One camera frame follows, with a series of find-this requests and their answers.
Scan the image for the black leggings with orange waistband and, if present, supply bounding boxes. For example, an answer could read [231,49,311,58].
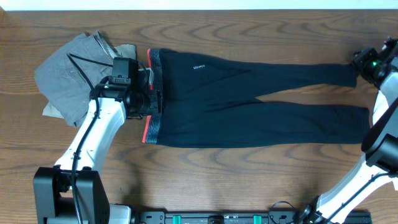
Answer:
[143,49,370,148]

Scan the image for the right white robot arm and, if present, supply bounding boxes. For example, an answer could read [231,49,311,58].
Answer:
[295,40,397,223]

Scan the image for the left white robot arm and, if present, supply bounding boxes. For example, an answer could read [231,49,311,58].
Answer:
[33,84,163,223]

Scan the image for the beige folded cloth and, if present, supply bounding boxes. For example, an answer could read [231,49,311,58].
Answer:
[42,44,137,119]

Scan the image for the folded grey trousers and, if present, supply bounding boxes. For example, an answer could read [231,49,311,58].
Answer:
[35,32,120,127]

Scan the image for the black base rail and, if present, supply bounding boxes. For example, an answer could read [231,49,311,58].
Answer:
[130,201,373,224]

